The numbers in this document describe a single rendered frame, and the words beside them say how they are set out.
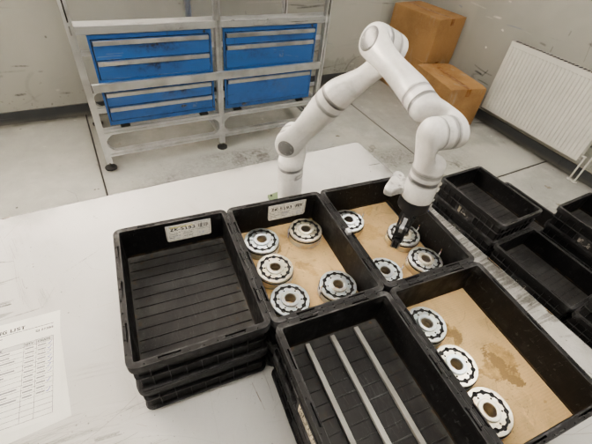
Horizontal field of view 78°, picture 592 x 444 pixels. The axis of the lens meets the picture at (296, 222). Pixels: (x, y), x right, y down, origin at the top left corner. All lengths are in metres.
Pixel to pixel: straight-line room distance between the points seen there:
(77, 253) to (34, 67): 2.36
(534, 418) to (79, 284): 1.23
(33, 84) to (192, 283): 2.79
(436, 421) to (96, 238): 1.13
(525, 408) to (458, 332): 0.21
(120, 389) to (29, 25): 2.84
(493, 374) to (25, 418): 1.09
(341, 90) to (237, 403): 0.86
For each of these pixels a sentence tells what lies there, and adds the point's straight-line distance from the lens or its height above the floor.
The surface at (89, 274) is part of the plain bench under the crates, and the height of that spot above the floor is 0.70.
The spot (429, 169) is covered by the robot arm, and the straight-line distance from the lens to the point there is 0.84.
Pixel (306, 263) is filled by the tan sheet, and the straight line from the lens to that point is 1.07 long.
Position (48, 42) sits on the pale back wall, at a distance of 3.49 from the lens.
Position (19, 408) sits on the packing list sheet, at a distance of 1.13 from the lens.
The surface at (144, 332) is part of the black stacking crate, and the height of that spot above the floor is 0.83.
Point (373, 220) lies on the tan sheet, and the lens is 1.26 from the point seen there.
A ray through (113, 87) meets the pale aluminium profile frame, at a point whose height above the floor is 0.59.
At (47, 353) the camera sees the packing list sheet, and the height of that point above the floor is 0.70.
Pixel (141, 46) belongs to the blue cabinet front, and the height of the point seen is 0.80.
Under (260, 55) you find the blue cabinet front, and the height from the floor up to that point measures 0.69.
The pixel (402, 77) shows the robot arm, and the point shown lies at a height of 1.34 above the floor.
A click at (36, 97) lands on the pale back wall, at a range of 3.64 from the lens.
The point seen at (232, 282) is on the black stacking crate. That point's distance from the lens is 1.02.
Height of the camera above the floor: 1.65
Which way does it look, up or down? 43 degrees down
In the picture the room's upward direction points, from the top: 8 degrees clockwise
